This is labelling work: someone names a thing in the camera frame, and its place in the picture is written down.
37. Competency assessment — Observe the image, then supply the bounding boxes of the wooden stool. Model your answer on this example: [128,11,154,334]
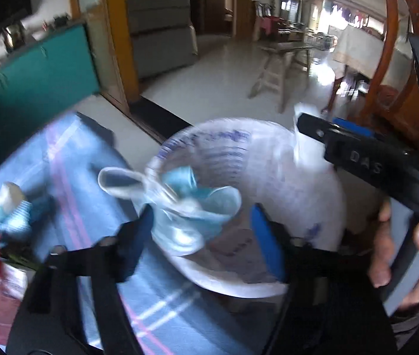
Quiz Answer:
[247,42,314,114]

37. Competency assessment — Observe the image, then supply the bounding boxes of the teal kitchen cabinets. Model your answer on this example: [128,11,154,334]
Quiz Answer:
[0,23,100,164]

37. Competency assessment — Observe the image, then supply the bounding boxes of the blue plaid tablecloth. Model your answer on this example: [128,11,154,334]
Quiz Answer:
[0,113,268,354]

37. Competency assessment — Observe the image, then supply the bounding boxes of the person's right hand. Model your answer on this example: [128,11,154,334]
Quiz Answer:
[368,199,419,309]

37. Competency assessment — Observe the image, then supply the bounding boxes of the grey refrigerator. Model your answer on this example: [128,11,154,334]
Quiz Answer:
[126,0,197,79]

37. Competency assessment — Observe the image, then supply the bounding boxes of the light blue wrapper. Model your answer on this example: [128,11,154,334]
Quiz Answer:
[97,166,242,256]

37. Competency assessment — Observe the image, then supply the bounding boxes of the white plastic trash bag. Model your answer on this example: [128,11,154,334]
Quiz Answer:
[145,118,346,299]

